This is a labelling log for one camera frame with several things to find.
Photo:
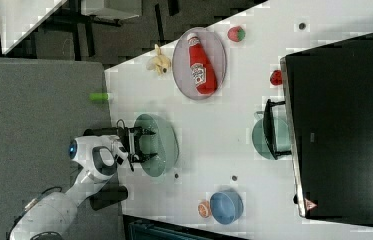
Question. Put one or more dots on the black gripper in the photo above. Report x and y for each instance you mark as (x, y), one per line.
(127, 145)

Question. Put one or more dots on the green perforated strainer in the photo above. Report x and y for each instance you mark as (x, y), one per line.
(162, 145)

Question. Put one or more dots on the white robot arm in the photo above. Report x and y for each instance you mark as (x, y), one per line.
(98, 153)

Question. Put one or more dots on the green cylinder marker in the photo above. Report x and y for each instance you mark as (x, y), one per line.
(98, 97)

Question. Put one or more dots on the peeled banana toy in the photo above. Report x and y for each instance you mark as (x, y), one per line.
(159, 63)

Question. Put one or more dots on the orange slice toy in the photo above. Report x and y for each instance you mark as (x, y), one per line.
(204, 209)

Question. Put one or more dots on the red ketchup bottle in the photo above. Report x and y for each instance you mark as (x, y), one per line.
(202, 71)

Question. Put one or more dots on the grey round plate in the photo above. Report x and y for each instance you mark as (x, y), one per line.
(214, 49)

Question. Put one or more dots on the blue bowl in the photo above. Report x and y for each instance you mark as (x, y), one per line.
(226, 206)

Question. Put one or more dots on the red strawberry toy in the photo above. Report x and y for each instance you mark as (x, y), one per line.
(236, 34)

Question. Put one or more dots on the red strawberry with leaves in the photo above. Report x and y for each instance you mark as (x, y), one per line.
(276, 78)

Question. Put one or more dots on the black toaster oven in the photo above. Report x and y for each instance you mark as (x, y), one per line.
(328, 98)

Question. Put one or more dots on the green cup with handle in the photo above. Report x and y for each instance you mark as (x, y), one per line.
(282, 137)

